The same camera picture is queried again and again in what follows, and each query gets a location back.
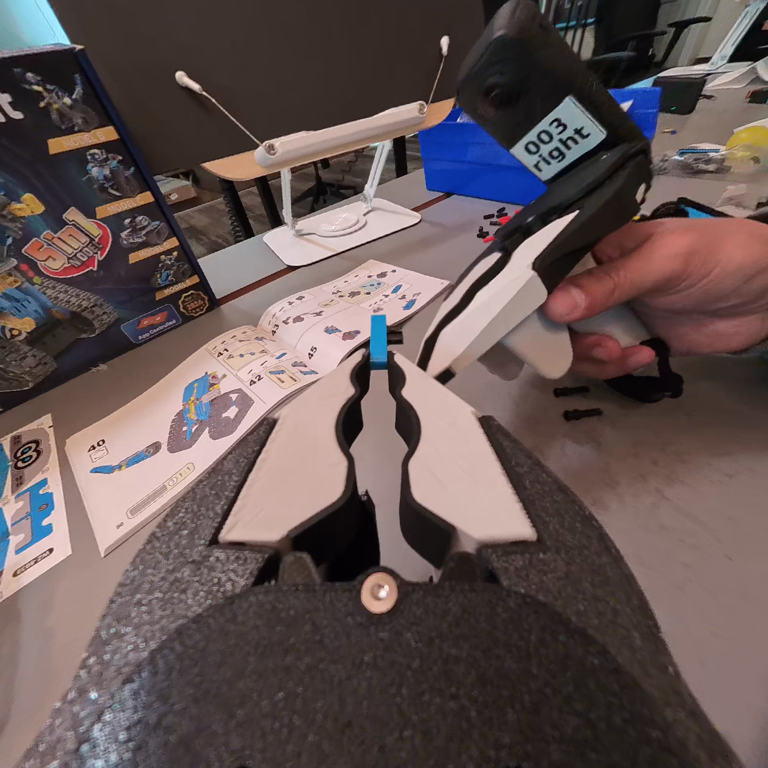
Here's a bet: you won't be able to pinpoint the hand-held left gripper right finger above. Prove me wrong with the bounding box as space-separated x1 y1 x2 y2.
389 351 538 572

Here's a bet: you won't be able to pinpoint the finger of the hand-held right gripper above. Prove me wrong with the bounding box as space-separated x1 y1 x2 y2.
414 249 502 370
429 210 582 386

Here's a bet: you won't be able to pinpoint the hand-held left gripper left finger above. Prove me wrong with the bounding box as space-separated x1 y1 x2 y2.
218 348 382 582

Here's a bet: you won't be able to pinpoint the pile of building brick pieces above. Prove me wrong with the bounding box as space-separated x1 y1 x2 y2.
477 197 739 242

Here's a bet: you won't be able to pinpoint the grey desk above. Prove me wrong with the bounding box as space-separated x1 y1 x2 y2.
0 78 768 768

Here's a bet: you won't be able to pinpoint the person's right hand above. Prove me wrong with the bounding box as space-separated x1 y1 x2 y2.
542 216 768 380

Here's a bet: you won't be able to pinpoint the blue plastic bin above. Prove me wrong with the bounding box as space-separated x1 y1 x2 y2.
417 87 662 206

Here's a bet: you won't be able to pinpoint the black office chair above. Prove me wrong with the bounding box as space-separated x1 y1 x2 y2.
291 157 361 214
585 0 714 88

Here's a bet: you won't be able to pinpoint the instruction booklet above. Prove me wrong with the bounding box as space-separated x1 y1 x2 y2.
65 259 452 557

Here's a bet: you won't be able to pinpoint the black box device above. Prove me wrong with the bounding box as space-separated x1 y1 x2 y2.
653 73 710 116

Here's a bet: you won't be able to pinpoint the white paper sheets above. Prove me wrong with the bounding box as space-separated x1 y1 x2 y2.
654 60 768 91

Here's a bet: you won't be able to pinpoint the sticker sheet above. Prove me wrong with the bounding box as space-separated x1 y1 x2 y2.
0 413 73 602

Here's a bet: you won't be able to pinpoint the toy kit box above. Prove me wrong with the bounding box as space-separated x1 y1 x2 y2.
0 45 220 415

